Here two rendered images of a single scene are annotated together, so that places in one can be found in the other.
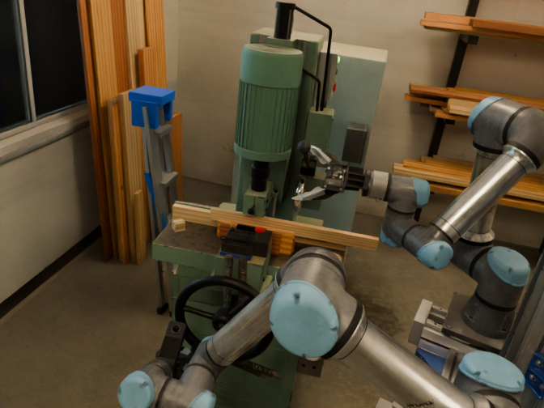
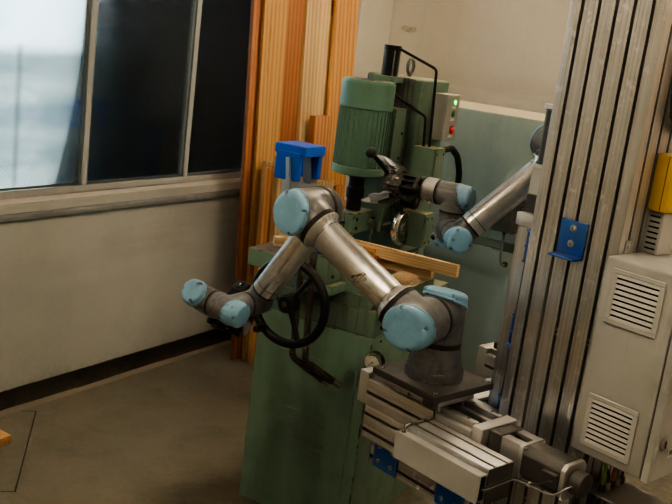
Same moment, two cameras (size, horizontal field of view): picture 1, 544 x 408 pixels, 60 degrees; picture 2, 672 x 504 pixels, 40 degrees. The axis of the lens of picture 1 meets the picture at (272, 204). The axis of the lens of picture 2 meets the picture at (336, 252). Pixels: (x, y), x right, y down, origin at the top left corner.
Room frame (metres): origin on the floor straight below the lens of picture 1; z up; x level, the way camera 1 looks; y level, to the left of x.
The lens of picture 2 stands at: (-1.49, -1.03, 1.64)
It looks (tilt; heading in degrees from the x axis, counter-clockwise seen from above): 13 degrees down; 21
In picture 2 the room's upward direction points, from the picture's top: 7 degrees clockwise
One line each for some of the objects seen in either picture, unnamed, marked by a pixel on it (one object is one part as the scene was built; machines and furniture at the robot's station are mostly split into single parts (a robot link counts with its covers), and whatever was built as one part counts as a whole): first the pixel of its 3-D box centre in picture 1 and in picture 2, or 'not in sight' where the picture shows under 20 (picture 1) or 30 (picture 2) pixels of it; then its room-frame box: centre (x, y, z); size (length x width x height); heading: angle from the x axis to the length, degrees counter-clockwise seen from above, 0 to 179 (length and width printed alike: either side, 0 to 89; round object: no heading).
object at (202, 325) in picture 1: (247, 337); (343, 398); (1.50, 0.04, 0.36); 0.58 x 0.45 x 0.71; 173
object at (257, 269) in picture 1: (243, 261); (320, 263); (1.19, 0.06, 0.92); 0.15 x 0.13 x 0.09; 83
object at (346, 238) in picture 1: (292, 228); (381, 252); (1.36, -0.08, 0.95); 0.55 x 0.02 x 0.04; 83
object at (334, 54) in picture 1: (325, 74); (444, 116); (1.68, -0.13, 1.40); 0.10 x 0.06 x 0.16; 173
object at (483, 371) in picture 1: (486, 390); (441, 313); (0.72, -0.47, 0.98); 0.13 x 0.12 x 0.14; 169
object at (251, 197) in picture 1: (258, 199); (354, 222); (1.40, 0.04, 1.03); 0.14 x 0.07 x 0.09; 173
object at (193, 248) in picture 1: (248, 260); (331, 273); (1.27, 0.05, 0.87); 0.61 x 0.30 x 0.06; 83
